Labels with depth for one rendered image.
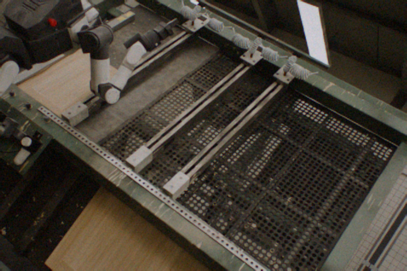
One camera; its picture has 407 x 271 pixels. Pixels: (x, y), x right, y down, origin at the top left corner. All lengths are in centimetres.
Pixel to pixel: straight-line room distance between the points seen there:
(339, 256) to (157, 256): 85
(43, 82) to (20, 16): 63
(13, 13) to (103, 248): 118
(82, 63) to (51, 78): 21
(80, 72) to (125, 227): 95
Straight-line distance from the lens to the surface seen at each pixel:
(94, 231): 239
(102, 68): 216
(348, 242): 214
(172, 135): 228
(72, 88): 261
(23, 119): 245
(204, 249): 195
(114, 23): 303
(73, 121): 240
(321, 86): 268
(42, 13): 209
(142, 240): 229
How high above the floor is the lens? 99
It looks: 6 degrees up
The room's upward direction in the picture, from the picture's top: 35 degrees clockwise
